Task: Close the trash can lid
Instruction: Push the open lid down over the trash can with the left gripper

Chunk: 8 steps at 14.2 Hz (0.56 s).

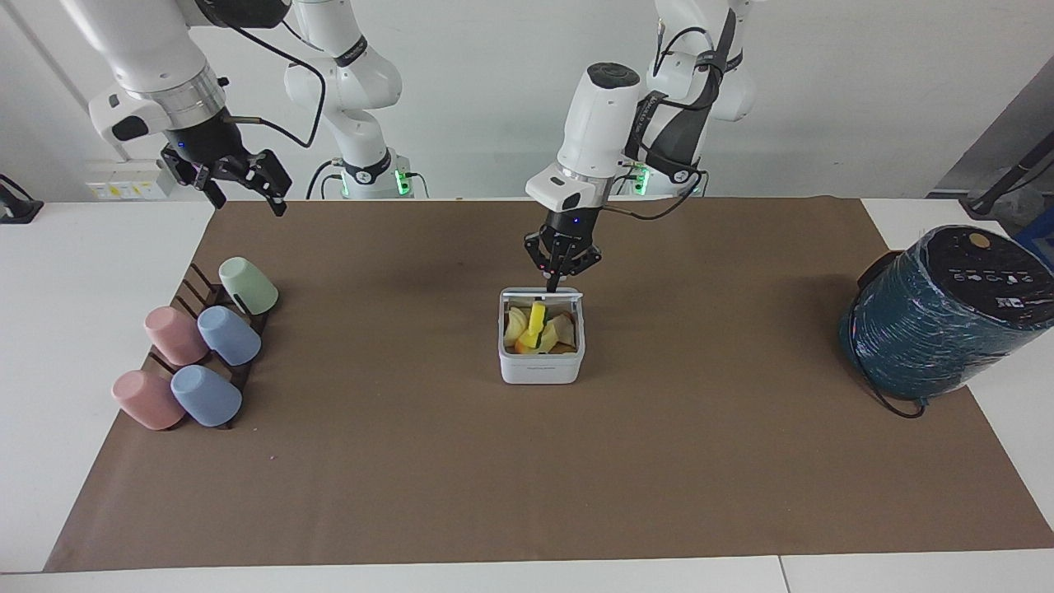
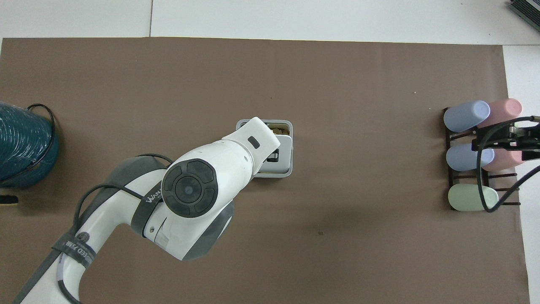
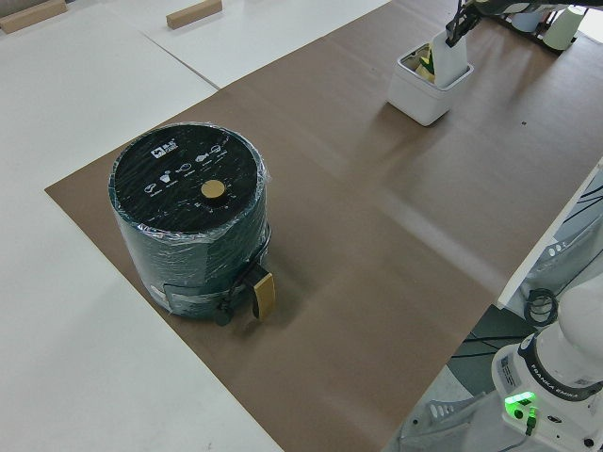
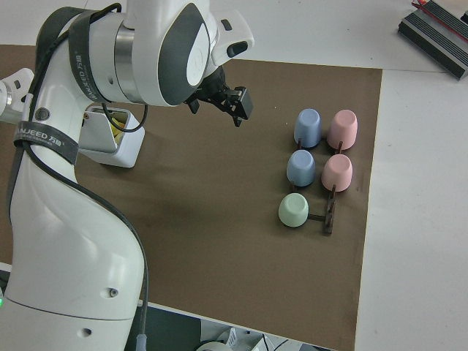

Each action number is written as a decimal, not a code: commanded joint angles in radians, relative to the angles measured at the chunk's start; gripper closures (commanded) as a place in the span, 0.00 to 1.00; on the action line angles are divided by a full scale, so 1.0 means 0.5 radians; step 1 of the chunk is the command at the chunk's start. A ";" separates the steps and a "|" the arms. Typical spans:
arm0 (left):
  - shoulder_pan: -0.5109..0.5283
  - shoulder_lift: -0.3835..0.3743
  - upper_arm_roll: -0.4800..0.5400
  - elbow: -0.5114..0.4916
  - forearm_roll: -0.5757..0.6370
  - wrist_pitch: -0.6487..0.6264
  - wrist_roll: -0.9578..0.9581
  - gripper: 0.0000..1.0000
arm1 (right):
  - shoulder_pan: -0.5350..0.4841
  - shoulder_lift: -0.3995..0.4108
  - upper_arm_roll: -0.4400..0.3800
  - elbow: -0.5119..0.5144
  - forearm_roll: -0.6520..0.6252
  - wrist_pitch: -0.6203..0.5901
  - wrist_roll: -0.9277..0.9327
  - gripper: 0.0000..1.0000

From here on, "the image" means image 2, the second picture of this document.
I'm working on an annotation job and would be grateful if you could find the blue cup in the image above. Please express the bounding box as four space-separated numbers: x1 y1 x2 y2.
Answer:
446 144 495 172
443 100 491 133

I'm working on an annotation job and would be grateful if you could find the dark cup rack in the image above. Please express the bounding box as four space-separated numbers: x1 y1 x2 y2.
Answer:
442 107 522 211

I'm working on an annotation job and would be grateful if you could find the grey ribbed object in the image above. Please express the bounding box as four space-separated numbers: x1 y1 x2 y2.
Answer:
508 0 540 21

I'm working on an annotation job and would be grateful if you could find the pink cup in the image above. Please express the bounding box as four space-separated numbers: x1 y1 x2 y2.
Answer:
481 148 526 172
477 98 523 130

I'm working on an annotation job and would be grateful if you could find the grey trash can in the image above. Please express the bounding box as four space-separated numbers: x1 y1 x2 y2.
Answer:
235 119 293 179

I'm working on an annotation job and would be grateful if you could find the teal wrapped roll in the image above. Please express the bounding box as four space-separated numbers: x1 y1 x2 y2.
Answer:
0 101 59 189

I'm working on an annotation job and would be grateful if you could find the green cup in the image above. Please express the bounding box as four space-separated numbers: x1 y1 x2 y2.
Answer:
448 185 499 212

